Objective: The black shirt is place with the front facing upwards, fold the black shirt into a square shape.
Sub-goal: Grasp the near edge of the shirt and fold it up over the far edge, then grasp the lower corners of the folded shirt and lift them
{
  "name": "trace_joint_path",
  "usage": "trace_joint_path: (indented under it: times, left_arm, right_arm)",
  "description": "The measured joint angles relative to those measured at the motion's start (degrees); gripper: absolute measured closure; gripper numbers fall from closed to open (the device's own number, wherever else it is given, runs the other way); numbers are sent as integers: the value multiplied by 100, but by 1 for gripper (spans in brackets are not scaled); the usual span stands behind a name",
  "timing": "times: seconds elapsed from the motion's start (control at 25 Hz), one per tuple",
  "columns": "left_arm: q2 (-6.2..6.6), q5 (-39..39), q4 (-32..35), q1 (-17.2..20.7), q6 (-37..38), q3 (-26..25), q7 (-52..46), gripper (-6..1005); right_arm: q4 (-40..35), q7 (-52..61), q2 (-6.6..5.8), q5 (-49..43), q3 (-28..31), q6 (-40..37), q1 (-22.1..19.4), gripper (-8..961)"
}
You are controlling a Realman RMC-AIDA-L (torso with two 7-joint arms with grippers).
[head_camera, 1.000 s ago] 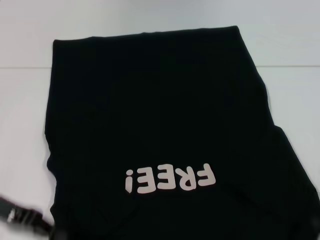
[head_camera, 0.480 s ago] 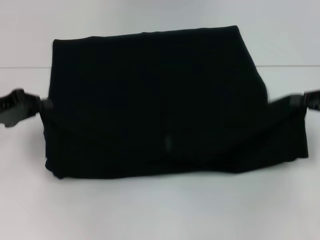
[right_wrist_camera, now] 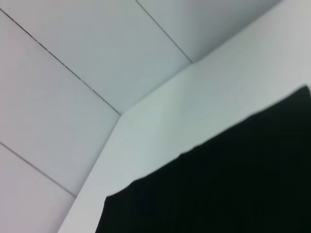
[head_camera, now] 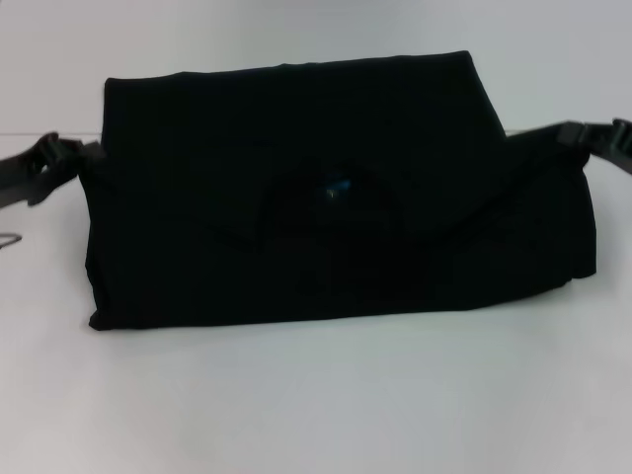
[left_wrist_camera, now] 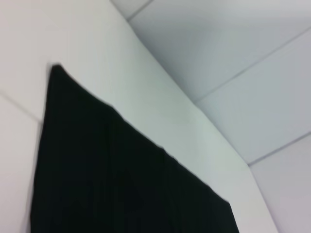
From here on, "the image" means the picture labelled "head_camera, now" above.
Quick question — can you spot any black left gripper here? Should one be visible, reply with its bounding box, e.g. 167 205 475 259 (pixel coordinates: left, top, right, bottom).
0 131 108 206

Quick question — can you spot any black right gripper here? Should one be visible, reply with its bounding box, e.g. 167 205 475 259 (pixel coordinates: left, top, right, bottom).
555 118 632 178

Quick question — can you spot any black shirt with FREE print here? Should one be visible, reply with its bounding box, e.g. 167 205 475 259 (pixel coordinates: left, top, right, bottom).
82 48 599 331

